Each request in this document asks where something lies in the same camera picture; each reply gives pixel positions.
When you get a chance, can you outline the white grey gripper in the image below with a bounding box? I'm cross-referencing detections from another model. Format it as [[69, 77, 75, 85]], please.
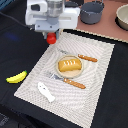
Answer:
[[25, 0, 80, 37]]

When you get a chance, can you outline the red tomato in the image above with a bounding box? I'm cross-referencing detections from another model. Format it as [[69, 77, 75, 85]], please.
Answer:
[[46, 33, 56, 44]]

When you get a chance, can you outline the golden bread loaf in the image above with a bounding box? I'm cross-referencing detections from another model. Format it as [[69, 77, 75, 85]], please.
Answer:
[[58, 59, 82, 72]]

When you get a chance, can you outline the yellow banana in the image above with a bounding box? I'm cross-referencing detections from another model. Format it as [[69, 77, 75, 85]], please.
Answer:
[[6, 71, 27, 83]]

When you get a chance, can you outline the white toy fish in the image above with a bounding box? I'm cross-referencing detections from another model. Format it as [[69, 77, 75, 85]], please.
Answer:
[[38, 82, 55, 102]]

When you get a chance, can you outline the large grey pot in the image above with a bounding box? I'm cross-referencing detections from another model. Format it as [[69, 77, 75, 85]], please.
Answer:
[[80, 0, 104, 24]]

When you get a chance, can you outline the pink wooden board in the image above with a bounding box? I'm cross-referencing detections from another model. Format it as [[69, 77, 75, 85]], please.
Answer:
[[76, 0, 128, 43]]

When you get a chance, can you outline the round beige plate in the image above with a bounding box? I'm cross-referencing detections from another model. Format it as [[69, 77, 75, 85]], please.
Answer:
[[56, 55, 83, 78]]

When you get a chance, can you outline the beige bowl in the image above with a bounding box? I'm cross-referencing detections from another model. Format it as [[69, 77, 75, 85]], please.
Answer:
[[116, 4, 128, 30]]

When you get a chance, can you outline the beige woven placemat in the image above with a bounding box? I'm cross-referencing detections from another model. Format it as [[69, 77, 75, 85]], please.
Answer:
[[14, 32, 114, 128]]

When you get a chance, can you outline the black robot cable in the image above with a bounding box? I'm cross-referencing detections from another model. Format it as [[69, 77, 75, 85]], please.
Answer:
[[0, 9, 34, 31]]

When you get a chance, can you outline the knife with wooden handle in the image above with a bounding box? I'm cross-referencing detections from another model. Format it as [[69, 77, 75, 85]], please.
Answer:
[[57, 49, 98, 62]]

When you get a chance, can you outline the fork with wooden handle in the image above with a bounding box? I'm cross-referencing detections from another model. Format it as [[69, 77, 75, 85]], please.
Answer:
[[47, 72, 86, 89]]

